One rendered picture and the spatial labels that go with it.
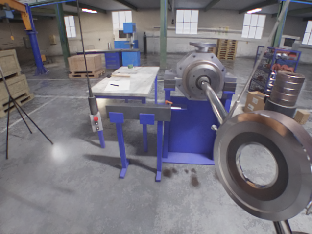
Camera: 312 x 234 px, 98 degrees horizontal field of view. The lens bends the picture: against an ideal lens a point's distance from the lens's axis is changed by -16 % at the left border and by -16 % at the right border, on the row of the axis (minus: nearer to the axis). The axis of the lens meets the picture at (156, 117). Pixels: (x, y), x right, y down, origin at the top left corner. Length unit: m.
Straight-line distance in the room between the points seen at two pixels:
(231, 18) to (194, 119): 12.14
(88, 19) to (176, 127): 13.65
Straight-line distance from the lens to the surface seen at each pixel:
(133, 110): 1.51
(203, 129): 2.07
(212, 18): 13.38
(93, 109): 1.05
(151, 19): 13.30
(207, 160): 2.21
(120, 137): 1.73
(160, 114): 1.49
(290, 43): 13.94
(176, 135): 2.08
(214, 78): 1.52
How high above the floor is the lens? 1.49
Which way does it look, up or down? 29 degrees down
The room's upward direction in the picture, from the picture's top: straight up
